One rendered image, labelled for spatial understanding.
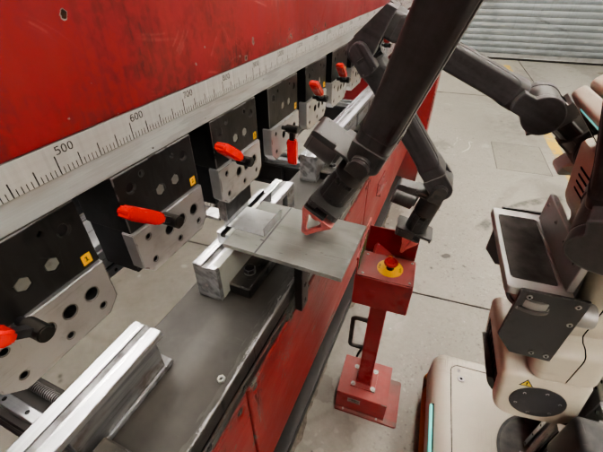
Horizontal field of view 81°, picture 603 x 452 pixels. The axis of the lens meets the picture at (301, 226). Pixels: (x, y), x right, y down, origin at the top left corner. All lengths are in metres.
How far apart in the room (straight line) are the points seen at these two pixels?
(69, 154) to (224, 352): 0.45
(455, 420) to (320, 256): 0.86
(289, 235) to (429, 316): 1.35
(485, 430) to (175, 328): 1.04
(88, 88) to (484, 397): 1.40
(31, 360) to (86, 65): 0.32
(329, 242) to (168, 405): 0.42
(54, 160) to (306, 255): 0.46
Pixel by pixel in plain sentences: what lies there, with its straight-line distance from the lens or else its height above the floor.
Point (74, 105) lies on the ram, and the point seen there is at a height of 1.36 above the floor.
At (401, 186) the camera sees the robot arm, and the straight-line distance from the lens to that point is 0.97.
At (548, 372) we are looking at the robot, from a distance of 0.89.
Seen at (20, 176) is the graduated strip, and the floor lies 1.31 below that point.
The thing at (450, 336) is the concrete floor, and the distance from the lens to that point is 1.95.
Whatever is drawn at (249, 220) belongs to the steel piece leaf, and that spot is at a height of 1.00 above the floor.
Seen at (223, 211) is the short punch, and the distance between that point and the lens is 0.76.
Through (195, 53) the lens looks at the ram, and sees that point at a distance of 0.58.
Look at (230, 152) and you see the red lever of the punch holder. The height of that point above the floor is 1.23.
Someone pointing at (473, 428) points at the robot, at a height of 0.28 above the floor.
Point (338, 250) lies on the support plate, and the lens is 0.73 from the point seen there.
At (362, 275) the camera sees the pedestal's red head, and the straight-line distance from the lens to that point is 1.00.
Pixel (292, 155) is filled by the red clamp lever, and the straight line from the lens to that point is 0.85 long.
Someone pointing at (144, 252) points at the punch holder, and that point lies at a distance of 0.54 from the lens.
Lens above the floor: 1.47
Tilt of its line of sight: 37 degrees down
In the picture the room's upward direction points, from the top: straight up
